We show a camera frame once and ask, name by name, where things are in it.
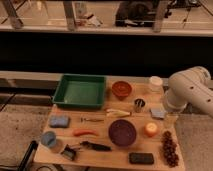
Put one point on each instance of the orange yellow apple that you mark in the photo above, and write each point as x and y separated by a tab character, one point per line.
151	129

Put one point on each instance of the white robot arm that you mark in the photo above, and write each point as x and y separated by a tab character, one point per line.
189	86

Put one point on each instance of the green plastic tray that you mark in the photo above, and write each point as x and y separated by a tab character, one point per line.
80	91

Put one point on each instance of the small orange bowl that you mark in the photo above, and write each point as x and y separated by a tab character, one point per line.
121	89

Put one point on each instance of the banana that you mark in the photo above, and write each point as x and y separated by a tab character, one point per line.
117	113

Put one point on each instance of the small metal cup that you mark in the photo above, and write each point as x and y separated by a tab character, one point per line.
138	105

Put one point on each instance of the purple bowl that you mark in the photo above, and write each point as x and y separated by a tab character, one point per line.
122	133

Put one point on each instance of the wooden board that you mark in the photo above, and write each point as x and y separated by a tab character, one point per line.
117	158

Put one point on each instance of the blue folded cloth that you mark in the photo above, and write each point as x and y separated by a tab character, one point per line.
157	113

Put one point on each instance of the blue sponge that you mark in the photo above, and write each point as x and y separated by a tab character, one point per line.
59	121

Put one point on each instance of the black marker tool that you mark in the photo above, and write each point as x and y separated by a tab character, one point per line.
95	146

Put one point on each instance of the black rectangular sponge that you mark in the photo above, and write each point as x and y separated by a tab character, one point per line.
141	158

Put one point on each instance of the blue plastic cup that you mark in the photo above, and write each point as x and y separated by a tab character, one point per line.
48	139

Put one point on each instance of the black person in background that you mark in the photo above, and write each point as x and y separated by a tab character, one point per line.
139	13

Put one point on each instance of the bunch of red grapes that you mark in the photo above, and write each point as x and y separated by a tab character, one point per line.
169	149

